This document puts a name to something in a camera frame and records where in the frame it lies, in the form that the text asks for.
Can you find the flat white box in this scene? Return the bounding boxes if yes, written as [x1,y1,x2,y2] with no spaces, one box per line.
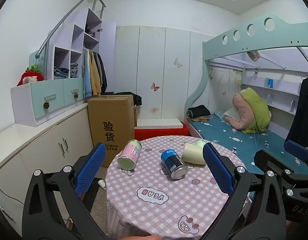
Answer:
[138,118,183,129]

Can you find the folded jeans stack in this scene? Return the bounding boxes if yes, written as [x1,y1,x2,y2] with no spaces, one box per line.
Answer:
[70,62,80,79]
[53,66,70,79]

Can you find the mint drawer unit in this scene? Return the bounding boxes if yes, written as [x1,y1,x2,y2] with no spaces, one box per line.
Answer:
[11,77,85,127]

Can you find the pink checkered tablecloth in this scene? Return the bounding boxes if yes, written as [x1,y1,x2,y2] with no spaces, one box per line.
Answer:
[105,135,247,238]

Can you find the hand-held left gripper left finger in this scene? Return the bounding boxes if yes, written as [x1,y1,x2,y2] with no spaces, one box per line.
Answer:
[22,142,107,240]

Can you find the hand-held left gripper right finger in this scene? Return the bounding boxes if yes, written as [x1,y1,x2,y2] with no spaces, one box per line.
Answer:
[201,142,287,240]

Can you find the white low cabinet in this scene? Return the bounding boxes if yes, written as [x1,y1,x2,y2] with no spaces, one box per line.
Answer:
[0,102,95,232]

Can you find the white wardrobe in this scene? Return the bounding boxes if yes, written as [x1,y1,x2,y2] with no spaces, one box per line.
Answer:
[115,25,215,121]

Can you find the grey metal handrail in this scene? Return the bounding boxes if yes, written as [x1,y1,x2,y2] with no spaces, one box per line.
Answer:
[35,0,106,80]

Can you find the lilac stair shelf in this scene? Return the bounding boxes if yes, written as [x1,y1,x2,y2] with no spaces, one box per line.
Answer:
[43,7,117,81]

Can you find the white pillow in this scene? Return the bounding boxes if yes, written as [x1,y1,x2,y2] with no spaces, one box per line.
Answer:
[223,107,242,126]

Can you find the folded dark clothes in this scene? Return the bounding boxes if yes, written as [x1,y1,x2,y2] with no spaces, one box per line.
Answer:
[187,105,211,118]

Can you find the folded beige clothes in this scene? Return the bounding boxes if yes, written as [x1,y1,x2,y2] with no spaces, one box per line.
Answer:
[186,115,215,123]

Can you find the pink can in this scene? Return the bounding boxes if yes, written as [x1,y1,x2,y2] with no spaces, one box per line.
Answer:
[117,139,142,170]

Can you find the red box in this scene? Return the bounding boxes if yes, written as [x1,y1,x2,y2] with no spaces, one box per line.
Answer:
[134,122,190,142]

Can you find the yellow hanging jacket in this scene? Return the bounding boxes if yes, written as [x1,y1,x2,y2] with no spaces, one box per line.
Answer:
[89,51,102,96]

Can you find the cream cup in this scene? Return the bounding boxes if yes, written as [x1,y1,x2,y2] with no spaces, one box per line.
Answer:
[181,144,207,166]

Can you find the strawberry plush toy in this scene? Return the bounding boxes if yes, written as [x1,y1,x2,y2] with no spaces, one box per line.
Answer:
[17,64,44,87]

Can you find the brown cardboard box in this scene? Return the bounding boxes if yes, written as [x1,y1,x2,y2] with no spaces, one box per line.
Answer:
[87,94,135,168]

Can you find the black bag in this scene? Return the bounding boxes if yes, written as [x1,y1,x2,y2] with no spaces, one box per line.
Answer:
[108,92,143,107]

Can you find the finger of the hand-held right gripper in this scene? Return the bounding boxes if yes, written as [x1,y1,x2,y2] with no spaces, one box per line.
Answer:
[284,141,308,175]
[254,149,306,178]

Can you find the dark hanging garment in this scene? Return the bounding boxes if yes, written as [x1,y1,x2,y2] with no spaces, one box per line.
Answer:
[285,71,308,151]

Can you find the light blue hanging shirt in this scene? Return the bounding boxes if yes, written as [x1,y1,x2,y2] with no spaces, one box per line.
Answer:
[82,49,93,98]

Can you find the green and pink quilt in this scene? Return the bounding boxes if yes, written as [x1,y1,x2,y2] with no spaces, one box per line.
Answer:
[231,87,273,134]

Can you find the mint bunk bed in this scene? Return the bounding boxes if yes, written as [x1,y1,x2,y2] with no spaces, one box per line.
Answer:
[185,12,308,176]

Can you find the blue printed bed sheet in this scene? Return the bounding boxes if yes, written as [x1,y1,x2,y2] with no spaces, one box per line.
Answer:
[191,111,308,176]

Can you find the dark clothes pile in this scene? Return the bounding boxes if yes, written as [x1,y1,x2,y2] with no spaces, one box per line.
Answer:
[84,24,96,37]

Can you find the dark hanging jacket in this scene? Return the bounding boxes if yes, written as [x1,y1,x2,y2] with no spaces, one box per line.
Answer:
[96,52,108,94]

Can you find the blue can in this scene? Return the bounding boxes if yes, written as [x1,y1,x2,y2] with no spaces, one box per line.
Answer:
[161,149,189,180]

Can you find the black cable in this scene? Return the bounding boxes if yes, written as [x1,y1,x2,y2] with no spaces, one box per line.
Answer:
[0,180,25,206]

